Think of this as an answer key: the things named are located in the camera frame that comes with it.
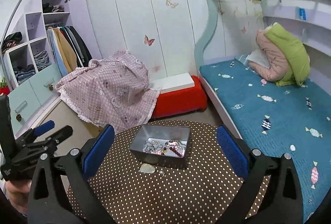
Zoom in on grey metal jewelry box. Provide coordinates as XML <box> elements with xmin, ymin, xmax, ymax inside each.
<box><xmin>130</xmin><ymin>124</ymin><xmax>192</xmax><ymax>170</ymax></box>

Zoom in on pale jade pendant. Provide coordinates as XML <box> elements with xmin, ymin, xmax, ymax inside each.
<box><xmin>140</xmin><ymin>163</ymin><xmax>155</xmax><ymax>174</ymax></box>

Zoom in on pink charm jewelry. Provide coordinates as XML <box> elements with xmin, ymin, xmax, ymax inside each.
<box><xmin>150</xmin><ymin>139</ymin><xmax>186</xmax><ymax>158</ymax></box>

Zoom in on pile of dark clothes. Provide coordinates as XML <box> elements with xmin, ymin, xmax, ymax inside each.
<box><xmin>2</xmin><ymin>31</ymin><xmax>22</xmax><ymax>53</ymax></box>

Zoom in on blue box on shelf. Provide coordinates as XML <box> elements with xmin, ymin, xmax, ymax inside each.
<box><xmin>298</xmin><ymin>7</ymin><xmax>306</xmax><ymax>21</ymax></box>

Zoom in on green quilt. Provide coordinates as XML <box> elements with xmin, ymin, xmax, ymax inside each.
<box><xmin>264</xmin><ymin>23</ymin><xmax>310</xmax><ymax>86</ymax></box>

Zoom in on red bead bracelet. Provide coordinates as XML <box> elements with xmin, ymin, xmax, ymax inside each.
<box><xmin>165</xmin><ymin>143</ymin><xmax>186</xmax><ymax>158</ymax></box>

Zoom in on silver chain necklace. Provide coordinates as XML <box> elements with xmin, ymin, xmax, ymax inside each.
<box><xmin>143</xmin><ymin>138</ymin><xmax>165</xmax><ymax>155</ymax></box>

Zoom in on pink checkered cloth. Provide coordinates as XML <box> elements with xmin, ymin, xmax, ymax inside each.
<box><xmin>54</xmin><ymin>50</ymin><xmax>161</xmax><ymax>133</ymax></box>

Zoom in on purple shelf cabinet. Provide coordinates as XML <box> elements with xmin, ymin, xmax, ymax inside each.
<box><xmin>3</xmin><ymin>0</ymin><xmax>102</xmax><ymax>89</ymax></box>

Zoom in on hanging clothes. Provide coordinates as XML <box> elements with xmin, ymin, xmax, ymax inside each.
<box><xmin>46</xmin><ymin>26</ymin><xmax>92</xmax><ymax>77</ymax></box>

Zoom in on person's left hand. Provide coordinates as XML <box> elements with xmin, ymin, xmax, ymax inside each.
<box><xmin>5</xmin><ymin>180</ymin><xmax>31</xmax><ymax>215</ymax></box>

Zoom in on white board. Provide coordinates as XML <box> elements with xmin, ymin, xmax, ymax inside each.
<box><xmin>149</xmin><ymin>73</ymin><xmax>195</xmax><ymax>94</ymax></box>

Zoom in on pink quilt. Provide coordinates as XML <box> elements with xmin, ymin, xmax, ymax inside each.
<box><xmin>248</xmin><ymin>30</ymin><xmax>289</xmax><ymax>82</ymax></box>

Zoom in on red stool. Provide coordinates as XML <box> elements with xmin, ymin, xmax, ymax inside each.
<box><xmin>151</xmin><ymin>76</ymin><xmax>207</xmax><ymax>119</ymax></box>

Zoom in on folded jeans stack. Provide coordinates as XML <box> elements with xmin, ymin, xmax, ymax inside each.
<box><xmin>13</xmin><ymin>64</ymin><xmax>36</xmax><ymax>83</ymax></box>

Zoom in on white wardrobe doors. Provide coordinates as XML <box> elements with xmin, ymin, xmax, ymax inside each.
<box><xmin>86</xmin><ymin>0</ymin><xmax>207</xmax><ymax>80</ymax></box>

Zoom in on teal candy pattern mattress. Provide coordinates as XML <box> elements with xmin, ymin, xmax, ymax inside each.
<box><xmin>200</xmin><ymin>60</ymin><xmax>330</xmax><ymax>219</ymax></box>

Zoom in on red strawberry plush toy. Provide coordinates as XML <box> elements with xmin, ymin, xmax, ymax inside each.
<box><xmin>0</xmin><ymin>77</ymin><xmax>10</xmax><ymax>96</ymax></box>

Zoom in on teal drawer unit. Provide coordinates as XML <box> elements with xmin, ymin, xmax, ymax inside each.
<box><xmin>8</xmin><ymin>64</ymin><xmax>61</xmax><ymax>136</ymax></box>

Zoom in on pine cone drawer ornament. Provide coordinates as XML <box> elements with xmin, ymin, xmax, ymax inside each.
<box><xmin>16</xmin><ymin>113</ymin><xmax>22</xmax><ymax>122</ymax></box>

